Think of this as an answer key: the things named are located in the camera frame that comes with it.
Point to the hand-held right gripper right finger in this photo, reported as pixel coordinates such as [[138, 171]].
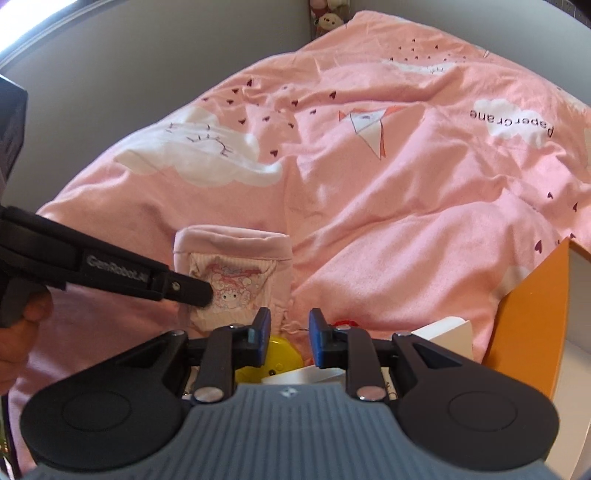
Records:
[[318, 341]]

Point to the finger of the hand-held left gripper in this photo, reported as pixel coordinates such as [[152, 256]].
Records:
[[189, 290]]

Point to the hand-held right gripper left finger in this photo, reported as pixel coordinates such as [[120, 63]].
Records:
[[261, 337]]

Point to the yellow round toy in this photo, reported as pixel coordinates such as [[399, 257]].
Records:
[[281, 355]]

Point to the small red toy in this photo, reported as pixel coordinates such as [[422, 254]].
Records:
[[345, 323]]

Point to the pink plush toy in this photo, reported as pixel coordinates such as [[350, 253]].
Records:
[[240, 258]]

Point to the white picture book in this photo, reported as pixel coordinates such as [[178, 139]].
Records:
[[443, 337]]

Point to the orange cardboard box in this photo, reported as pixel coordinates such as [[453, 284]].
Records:
[[521, 332]]

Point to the person's left hand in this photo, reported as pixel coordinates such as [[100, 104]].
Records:
[[18, 350]]

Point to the pink printed blanket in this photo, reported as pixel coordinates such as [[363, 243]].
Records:
[[369, 184]]

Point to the window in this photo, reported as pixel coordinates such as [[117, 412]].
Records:
[[23, 23]]

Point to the clear tube of plush toys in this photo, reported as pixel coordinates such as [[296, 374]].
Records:
[[328, 18]]

